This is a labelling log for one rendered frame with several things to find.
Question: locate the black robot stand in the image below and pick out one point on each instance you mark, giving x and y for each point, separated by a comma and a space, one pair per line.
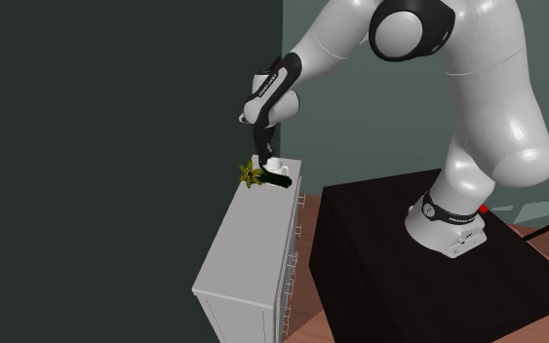
397, 285

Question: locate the white mug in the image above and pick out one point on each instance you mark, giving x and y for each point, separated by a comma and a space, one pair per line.
276, 165

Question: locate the yellow green leafy plant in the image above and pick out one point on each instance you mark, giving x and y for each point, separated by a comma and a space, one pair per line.
250, 175

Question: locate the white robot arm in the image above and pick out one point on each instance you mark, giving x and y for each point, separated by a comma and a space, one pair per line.
488, 95

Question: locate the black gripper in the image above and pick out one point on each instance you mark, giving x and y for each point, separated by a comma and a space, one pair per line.
262, 141

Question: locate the white chest of drawers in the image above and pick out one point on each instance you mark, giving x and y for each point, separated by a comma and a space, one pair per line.
250, 247

